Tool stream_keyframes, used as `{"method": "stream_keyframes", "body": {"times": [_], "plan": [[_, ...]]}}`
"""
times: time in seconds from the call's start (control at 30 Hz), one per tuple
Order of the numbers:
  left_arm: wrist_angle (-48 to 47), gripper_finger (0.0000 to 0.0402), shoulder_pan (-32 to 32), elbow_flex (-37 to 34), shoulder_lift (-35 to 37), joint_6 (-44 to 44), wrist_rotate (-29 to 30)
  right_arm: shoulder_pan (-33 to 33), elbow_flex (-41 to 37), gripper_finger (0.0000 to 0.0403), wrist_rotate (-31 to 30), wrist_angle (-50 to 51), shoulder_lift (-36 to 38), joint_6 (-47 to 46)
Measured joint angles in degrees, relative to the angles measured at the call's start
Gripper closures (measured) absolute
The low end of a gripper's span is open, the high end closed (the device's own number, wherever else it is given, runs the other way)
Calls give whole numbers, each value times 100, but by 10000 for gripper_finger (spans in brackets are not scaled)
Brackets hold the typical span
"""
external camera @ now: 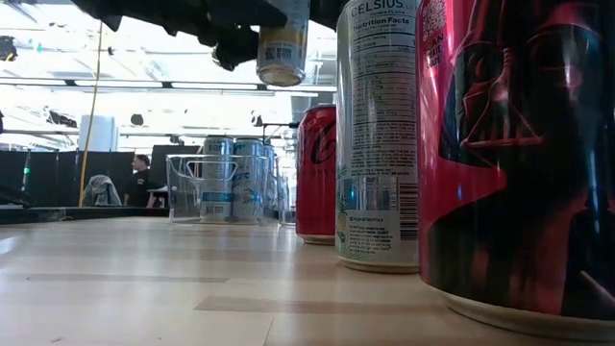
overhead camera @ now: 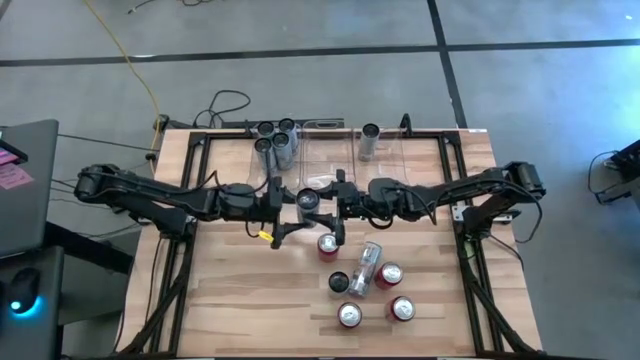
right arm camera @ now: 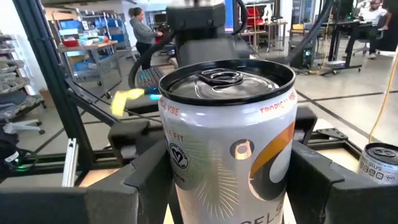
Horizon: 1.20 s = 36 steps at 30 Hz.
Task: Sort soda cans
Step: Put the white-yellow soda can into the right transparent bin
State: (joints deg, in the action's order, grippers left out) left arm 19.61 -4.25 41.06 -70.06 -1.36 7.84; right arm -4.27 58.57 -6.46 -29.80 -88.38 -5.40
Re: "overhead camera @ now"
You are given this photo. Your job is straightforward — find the clear plastic storage bin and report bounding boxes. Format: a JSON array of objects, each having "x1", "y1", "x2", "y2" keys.
[
  {"x1": 248, "y1": 119, "x2": 304, "y2": 189},
  {"x1": 299, "y1": 119, "x2": 357, "y2": 189},
  {"x1": 352, "y1": 124, "x2": 407, "y2": 184}
]

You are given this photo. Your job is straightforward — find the red Coca-Cola Zero can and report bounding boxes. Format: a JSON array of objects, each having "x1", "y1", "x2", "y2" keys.
[
  {"x1": 317, "y1": 232, "x2": 340, "y2": 263},
  {"x1": 374, "y1": 261, "x2": 405, "y2": 291},
  {"x1": 385, "y1": 295, "x2": 417, "y2": 323}
]

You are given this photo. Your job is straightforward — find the black mouse blue light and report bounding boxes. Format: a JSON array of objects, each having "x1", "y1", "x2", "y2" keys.
[{"x1": 5, "y1": 267, "x2": 42, "y2": 316}]

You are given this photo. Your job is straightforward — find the black floor cable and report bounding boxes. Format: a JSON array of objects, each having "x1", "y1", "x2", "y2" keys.
[{"x1": 192, "y1": 89, "x2": 252, "y2": 130}]

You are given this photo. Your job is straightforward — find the black table frame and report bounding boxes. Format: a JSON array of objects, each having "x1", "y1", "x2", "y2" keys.
[{"x1": 117, "y1": 113, "x2": 544, "y2": 359}]

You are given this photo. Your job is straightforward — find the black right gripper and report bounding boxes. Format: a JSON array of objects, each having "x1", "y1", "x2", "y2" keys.
[{"x1": 305, "y1": 168, "x2": 374, "y2": 247}]

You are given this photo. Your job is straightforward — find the black floor device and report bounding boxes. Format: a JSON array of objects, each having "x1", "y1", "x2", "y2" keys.
[{"x1": 607, "y1": 139, "x2": 640, "y2": 206}]

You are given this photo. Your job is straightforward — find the monitor with pink screen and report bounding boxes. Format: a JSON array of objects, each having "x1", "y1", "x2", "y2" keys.
[{"x1": 0, "y1": 127, "x2": 30, "y2": 167}]

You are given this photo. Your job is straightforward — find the yellow cable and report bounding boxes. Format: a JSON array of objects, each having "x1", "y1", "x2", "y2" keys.
[{"x1": 82, "y1": 0, "x2": 164, "y2": 151}]

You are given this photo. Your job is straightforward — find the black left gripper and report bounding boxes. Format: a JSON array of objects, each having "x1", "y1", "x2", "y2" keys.
[{"x1": 252, "y1": 175, "x2": 307, "y2": 250}]

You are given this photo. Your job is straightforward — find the pink sticky note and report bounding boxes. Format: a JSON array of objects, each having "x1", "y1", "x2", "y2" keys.
[{"x1": 0, "y1": 163, "x2": 34, "y2": 191}]

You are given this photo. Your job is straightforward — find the red black Vader cola can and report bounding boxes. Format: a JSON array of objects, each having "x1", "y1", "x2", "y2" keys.
[{"x1": 336, "y1": 301, "x2": 364, "y2": 330}]

